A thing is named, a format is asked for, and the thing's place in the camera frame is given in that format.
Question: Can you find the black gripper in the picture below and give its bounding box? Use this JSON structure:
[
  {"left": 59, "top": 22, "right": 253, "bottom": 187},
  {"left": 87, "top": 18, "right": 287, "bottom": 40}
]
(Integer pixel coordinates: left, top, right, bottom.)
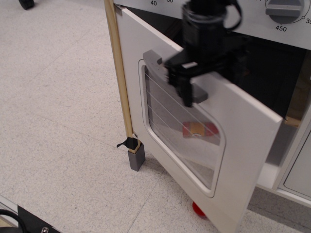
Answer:
[{"left": 164, "top": 0, "right": 249, "bottom": 107}]

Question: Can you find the grey oven door handle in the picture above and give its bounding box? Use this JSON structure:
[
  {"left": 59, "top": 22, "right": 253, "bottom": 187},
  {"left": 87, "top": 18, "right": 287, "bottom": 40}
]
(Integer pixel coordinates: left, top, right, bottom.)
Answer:
[{"left": 143, "top": 50, "right": 208, "bottom": 107}]

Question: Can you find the white oven door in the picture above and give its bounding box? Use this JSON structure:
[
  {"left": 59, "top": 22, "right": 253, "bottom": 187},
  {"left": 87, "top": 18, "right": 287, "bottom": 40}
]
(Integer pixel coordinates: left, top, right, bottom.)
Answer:
[{"left": 116, "top": 8, "right": 282, "bottom": 233}]

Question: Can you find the grey round oven knob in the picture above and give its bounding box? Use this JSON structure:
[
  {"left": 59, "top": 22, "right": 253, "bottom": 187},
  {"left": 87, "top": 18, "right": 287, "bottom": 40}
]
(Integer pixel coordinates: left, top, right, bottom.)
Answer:
[{"left": 265, "top": 0, "right": 305, "bottom": 24}]

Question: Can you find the red toy ketchup bottle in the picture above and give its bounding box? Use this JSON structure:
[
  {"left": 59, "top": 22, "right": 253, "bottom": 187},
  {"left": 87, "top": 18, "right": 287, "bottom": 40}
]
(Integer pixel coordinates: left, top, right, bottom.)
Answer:
[{"left": 182, "top": 122, "right": 219, "bottom": 138}]

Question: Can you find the white toy kitchen cabinet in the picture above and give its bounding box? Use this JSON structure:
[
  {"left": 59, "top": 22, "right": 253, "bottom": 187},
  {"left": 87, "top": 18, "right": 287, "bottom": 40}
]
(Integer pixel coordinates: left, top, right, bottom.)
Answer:
[{"left": 104, "top": 0, "right": 311, "bottom": 209}]

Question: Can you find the black tape strip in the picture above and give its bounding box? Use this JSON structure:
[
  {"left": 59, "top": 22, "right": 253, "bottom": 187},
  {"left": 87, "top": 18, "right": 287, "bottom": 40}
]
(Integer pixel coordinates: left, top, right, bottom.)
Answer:
[{"left": 117, "top": 137, "right": 138, "bottom": 150}]

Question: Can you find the red plastic ball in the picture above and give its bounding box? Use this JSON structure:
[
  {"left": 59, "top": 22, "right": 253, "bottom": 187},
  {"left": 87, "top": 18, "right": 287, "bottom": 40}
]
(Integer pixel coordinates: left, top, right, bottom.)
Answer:
[{"left": 192, "top": 202, "right": 206, "bottom": 218}]

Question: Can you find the white cupboard door right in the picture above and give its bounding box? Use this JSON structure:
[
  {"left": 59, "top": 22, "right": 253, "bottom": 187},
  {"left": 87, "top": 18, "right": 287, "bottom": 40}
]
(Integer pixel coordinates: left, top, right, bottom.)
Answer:
[{"left": 284, "top": 133, "right": 311, "bottom": 199}]

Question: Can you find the black caster wheel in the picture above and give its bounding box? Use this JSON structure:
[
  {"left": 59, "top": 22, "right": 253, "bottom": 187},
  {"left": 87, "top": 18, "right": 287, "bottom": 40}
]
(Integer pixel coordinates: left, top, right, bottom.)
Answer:
[{"left": 19, "top": 0, "right": 35, "bottom": 10}]

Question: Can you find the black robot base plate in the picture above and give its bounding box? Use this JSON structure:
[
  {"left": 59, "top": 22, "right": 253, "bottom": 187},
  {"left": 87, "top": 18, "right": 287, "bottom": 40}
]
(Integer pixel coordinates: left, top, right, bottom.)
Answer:
[{"left": 17, "top": 205, "right": 60, "bottom": 233}]

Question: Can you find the aluminium frame rail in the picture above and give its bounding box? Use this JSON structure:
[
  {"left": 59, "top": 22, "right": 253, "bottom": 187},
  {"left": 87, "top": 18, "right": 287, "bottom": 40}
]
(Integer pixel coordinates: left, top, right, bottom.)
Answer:
[{"left": 0, "top": 195, "right": 19, "bottom": 228}]

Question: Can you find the black cable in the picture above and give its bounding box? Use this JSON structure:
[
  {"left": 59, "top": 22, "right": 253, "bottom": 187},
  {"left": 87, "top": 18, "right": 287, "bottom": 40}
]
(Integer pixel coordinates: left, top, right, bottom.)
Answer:
[{"left": 0, "top": 209, "right": 27, "bottom": 233}]

